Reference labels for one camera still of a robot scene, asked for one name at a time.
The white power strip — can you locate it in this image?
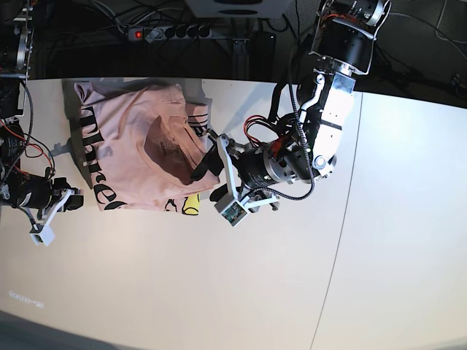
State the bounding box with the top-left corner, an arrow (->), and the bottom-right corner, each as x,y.
127,24 -> 213,43

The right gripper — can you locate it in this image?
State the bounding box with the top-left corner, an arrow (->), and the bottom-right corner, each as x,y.
1,172 -> 84,219

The white table sticker label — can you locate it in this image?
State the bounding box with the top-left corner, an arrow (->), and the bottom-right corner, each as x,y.
8,290 -> 45,309

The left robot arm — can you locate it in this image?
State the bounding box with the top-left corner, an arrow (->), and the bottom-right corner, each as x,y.
192,1 -> 392,203

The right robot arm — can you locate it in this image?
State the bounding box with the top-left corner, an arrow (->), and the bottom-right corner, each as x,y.
1,1 -> 84,220

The pink T-shirt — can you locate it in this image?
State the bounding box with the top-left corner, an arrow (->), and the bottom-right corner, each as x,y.
74,81 -> 219,216

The black power adapter box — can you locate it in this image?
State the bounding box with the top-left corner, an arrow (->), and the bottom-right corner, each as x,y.
249,31 -> 276,81

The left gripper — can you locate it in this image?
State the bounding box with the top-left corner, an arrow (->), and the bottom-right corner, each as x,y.
190,134 -> 338,202

